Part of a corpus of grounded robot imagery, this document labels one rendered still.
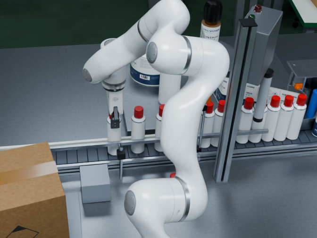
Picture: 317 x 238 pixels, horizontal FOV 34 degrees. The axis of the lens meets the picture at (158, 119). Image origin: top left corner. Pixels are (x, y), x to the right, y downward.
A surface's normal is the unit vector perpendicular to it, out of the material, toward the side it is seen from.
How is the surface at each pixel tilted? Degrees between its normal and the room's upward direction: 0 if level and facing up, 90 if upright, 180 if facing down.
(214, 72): 71
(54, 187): 0
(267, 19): 0
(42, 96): 0
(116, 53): 56
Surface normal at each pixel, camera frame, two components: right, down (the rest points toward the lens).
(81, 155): 0.05, -0.77
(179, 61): 0.40, 0.47
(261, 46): -0.42, 0.57
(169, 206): 0.51, 0.11
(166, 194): 0.46, -0.44
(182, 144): 0.18, 0.29
